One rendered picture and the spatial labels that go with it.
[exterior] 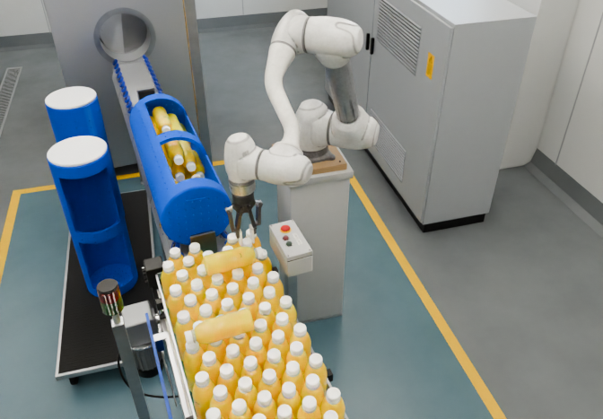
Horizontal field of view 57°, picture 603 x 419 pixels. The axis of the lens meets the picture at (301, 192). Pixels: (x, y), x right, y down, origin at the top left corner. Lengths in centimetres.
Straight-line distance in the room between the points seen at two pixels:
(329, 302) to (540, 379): 115
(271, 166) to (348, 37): 56
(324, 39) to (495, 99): 173
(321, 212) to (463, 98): 118
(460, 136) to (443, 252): 77
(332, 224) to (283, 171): 110
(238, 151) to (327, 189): 96
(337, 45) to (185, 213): 86
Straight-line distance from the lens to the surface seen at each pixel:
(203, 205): 222
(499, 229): 410
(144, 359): 235
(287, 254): 203
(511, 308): 356
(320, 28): 205
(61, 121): 343
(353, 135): 247
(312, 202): 269
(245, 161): 179
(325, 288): 311
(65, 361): 314
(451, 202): 385
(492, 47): 339
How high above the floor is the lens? 246
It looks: 36 degrees down
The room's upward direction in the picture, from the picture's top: straight up
